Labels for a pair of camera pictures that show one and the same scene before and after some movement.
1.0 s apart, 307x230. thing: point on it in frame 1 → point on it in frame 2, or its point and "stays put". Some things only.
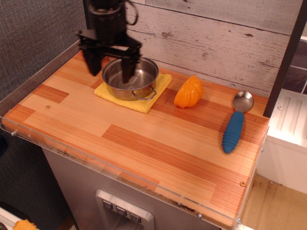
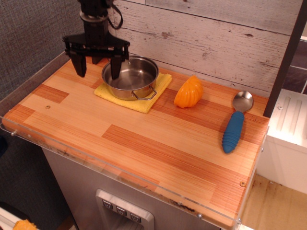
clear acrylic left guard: (37, 79) stays put
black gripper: (106, 34) → (96, 41)
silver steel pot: (144, 77) stays put
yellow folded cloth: (162, 83) stays put
